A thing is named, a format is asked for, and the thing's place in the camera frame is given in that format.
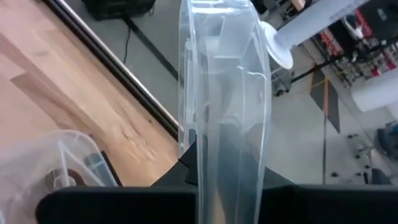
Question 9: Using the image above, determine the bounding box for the red storage bin rack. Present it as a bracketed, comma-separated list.
[320, 7, 398, 88]

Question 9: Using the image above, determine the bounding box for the clear plastic bin lid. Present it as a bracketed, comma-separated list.
[177, 0, 273, 224]

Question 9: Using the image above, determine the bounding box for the white cylindrical column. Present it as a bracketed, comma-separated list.
[260, 0, 369, 70]
[351, 77, 398, 113]

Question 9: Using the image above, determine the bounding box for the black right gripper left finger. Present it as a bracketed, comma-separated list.
[35, 141, 200, 224]

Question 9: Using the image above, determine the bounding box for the grey mesh office chair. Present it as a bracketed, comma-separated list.
[331, 121, 398, 185]

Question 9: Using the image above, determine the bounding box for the clear plastic storage bin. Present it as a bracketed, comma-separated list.
[0, 129, 124, 224]

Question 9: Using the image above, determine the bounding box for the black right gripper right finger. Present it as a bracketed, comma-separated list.
[257, 166, 398, 224]

